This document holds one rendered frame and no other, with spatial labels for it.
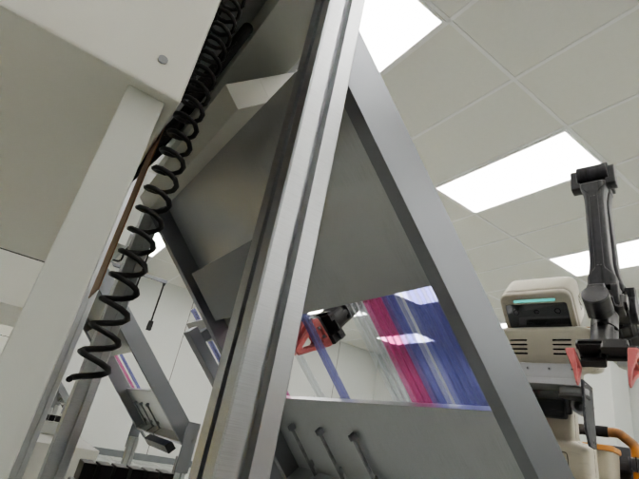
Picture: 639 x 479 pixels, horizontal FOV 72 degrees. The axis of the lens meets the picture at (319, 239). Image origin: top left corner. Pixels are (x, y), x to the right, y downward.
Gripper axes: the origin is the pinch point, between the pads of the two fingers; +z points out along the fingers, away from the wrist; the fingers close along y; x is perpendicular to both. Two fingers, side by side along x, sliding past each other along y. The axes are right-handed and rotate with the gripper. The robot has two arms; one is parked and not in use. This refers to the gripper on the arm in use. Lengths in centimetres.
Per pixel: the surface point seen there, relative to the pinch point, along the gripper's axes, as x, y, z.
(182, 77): -41, 48, 22
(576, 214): 109, -88, -357
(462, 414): 9.8, 38.2, 4.2
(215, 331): -10.2, -19.6, 5.0
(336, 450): 20.9, 1.3, 5.0
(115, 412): 128, -758, -64
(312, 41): -40, 50, 7
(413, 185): -22, 48, 3
